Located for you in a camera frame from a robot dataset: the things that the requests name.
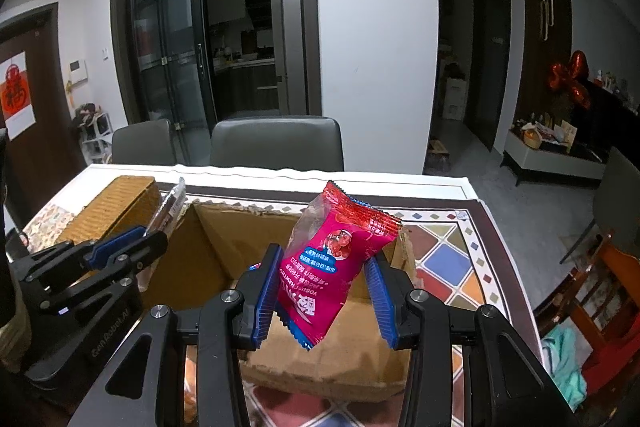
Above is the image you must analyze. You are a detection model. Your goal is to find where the brown cardboard box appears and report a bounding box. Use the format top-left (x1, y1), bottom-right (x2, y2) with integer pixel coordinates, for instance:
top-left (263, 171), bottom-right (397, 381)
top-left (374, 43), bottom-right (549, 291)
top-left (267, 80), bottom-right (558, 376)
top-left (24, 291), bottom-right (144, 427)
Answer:
top-left (140, 199), bottom-right (418, 400)

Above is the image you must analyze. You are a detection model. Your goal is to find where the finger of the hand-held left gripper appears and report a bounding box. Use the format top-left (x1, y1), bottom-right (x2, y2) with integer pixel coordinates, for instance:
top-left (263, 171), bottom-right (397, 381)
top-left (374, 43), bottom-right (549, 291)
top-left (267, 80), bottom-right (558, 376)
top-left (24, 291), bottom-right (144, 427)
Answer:
top-left (7, 227), bottom-right (147, 285)
top-left (35, 231), bottom-right (170, 315)

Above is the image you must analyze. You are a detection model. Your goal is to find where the dark room door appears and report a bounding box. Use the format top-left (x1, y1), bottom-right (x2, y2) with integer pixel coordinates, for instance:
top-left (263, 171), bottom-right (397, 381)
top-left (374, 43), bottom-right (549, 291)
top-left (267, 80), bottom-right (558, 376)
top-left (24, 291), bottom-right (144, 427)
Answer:
top-left (465, 0), bottom-right (511, 138)

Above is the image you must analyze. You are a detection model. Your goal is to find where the dark wooden door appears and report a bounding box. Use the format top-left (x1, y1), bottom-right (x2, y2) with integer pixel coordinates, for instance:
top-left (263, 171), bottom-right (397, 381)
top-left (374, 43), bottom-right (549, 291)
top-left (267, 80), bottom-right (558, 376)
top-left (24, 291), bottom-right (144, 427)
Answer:
top-left (0, 2), bottom-right (81, 218)

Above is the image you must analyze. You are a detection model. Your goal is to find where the red and white door poster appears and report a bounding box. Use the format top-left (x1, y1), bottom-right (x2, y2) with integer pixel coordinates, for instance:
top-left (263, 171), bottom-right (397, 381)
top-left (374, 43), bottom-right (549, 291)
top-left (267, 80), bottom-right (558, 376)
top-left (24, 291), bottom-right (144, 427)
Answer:
top-left (0, 52), bottom-right (37, 140)

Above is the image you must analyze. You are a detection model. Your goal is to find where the white carton box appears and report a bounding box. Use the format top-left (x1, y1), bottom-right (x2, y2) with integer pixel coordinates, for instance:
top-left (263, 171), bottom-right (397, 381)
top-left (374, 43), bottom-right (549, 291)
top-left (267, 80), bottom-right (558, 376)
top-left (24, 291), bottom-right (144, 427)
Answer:
top-left (442, 77), bottom-right (468, 122)

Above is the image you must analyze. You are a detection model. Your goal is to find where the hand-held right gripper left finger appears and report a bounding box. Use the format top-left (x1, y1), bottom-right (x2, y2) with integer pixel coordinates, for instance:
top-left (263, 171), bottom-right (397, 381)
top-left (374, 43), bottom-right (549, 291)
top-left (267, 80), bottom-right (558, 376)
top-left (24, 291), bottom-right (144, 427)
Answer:
top-left (67, 243), bottom-right (286, 427)

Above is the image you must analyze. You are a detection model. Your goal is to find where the low white cabinet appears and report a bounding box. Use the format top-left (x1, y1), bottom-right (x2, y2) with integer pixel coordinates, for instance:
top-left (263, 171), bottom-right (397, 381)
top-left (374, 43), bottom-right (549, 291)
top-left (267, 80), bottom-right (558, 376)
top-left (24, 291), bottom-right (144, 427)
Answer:
top-left (501, 127), bottom-right (608, 188)

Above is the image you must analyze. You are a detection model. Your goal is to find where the glass sliding door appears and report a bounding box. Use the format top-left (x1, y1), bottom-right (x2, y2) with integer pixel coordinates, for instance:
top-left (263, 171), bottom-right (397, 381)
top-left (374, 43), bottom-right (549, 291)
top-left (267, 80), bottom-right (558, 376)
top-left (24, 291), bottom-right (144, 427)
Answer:
top-left (112, 0), bottom-right (218, 132)

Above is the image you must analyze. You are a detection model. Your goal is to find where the silver refrigerator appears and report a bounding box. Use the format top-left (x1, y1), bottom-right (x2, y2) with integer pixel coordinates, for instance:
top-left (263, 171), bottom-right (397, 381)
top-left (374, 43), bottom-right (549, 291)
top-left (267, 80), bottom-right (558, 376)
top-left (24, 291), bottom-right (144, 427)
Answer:
top-left (269, 0), bottom-right (308, 116)

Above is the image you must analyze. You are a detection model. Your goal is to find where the dark wardrobe with long handles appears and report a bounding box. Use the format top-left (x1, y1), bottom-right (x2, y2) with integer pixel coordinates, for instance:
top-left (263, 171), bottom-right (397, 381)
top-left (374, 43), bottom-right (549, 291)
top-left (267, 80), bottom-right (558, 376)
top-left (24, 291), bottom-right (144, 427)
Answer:
top-left (492, 0), bottom-right (573, 152)

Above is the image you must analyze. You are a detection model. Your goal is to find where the clear dark snack packet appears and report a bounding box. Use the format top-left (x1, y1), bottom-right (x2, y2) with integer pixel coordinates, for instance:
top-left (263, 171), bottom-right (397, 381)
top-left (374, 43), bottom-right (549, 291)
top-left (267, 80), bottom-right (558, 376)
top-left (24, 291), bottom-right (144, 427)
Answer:
top-left (145, 177), bottom-right (187, 240)

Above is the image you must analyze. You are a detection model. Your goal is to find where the grey dining chair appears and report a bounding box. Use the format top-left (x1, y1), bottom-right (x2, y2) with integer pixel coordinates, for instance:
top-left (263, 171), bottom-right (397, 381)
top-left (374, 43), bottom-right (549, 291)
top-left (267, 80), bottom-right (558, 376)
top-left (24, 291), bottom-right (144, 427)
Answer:
top-left (209, 116), bottom-right (346, 170)
top-left (111, 119), bottom-right (176, 165)
top-left (560, 147), bottom-right (640, 265)

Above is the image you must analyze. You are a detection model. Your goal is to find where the teal cloth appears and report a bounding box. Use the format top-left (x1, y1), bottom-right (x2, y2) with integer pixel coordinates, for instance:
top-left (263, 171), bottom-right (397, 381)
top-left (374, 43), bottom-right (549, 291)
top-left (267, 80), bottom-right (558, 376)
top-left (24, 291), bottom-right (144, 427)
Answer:
top-left (540, 324), bottom-right (588, 413)

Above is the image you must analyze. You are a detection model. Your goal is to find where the red foil balloon bow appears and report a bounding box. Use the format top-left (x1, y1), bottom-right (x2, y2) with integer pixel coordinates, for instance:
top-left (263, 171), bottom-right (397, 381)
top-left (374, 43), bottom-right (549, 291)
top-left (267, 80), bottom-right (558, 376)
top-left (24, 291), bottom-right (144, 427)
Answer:
top-left (547, 50), bottom-right (592, 110)

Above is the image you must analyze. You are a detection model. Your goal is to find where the white shoe rack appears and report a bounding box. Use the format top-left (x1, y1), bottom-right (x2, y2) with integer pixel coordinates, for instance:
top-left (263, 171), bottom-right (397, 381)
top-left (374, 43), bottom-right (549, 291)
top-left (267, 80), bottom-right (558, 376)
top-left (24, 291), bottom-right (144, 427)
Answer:
top-left (75, 104), bottom-right (113, 165)

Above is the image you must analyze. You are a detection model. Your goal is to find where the red garment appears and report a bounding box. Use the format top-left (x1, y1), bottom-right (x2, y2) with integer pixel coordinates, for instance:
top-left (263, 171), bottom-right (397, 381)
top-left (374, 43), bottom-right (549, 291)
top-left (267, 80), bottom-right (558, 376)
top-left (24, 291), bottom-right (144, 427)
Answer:
top-left (580, 327), bottom-right (640, 400)

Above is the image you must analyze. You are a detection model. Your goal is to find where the black range hood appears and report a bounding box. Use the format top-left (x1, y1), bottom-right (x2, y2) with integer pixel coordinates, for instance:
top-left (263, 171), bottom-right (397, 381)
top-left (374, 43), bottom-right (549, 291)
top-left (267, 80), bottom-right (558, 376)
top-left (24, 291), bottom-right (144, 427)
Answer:
top-left (245, 0), bottom-right (273, 30)

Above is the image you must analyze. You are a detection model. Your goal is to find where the woven lidded basket box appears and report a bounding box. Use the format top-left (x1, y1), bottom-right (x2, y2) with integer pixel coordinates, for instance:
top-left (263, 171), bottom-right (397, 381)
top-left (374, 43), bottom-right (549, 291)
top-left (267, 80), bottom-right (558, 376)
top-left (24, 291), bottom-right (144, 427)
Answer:
top-left (52, 175), bottom-right (163, 248)

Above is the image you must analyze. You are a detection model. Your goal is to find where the wooden chair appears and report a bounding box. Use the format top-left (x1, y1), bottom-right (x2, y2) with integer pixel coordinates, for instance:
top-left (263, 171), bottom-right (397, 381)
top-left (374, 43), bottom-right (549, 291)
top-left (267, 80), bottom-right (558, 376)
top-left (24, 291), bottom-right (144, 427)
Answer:
top-left (532, 232), bottom-right (640, 400)

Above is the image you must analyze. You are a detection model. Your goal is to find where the pink snack packet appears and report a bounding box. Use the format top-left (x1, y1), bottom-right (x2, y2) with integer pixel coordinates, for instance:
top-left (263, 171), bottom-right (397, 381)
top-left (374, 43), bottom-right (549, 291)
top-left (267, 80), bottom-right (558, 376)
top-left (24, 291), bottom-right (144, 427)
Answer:
top-left (272, 179), bottom-right (403, 352)

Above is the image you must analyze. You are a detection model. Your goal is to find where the beige standing card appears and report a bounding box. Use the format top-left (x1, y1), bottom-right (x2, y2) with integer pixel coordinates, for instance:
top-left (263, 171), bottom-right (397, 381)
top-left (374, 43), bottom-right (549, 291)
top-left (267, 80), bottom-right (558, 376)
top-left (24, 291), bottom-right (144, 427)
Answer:
top-left (552, 119), bottom-right (576, 152)

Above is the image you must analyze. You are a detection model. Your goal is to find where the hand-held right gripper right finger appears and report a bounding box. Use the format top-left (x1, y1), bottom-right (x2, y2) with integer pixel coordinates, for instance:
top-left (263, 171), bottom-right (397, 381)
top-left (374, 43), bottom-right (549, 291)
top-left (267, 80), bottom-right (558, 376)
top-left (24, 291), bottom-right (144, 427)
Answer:
top-left (362, 252), bottom-right (581, 427)

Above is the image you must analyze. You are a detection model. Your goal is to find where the dark sideboard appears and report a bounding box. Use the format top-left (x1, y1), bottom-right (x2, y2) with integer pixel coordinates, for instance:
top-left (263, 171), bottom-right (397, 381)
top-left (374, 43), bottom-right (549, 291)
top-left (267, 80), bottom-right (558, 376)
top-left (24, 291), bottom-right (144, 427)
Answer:
top-left (570, 77), bottom-right (640, 158)

